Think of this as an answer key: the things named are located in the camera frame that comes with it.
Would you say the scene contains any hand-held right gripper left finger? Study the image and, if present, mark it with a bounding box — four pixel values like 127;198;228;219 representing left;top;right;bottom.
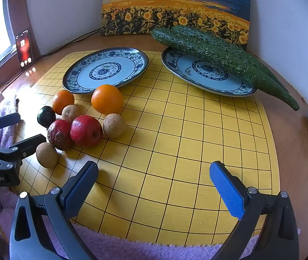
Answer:
9;161;99;260

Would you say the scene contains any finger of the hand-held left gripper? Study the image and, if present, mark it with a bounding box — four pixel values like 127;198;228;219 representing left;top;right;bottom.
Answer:
0;133;47;170
0;112;21;143

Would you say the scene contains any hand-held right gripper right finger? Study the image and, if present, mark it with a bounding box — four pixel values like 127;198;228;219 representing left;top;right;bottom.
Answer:
209;161;300;260

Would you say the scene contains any brown round fruit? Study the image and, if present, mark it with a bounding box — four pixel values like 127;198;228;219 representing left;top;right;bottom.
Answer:
61;104;82;124
103;113;126;138
36;142;59;169

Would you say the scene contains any wrinkled dark red fruit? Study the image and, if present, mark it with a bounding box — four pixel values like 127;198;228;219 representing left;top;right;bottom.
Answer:
47;119;73;151

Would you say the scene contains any dark round plum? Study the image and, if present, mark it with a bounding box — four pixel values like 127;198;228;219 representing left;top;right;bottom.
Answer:
37;106;56;128

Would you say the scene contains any small orange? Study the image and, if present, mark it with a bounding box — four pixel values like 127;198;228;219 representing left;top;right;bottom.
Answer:
52;90;75;115

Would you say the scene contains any smooth red apple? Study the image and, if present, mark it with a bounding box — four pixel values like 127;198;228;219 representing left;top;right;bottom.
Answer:
70;115;103;147

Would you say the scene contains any large orange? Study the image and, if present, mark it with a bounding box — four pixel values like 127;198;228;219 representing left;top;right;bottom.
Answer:
91;84;124;115

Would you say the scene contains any blue patterned porcelain plate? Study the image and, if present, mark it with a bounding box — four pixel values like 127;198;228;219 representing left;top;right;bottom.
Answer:
62;48;149;94
161;47;257;97

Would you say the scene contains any yellow grid board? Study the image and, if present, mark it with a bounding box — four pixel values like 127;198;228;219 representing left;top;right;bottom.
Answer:
16;50;280;245

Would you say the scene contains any smartphone with lit screen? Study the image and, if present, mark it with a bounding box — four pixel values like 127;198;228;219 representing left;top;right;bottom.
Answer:
15;28;34;68

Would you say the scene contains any purple fluffy towel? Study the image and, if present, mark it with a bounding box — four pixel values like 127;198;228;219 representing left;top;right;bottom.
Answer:
0;95;263;260

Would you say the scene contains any green cucumber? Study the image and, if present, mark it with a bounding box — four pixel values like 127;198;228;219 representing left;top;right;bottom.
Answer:
170;25;290;93
151;28;300;111

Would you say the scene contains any sunflower field painting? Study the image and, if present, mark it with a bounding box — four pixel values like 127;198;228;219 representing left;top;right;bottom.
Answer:
100;0;251;50

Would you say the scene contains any black cable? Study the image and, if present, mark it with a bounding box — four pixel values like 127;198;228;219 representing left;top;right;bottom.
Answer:
33;28;102;61

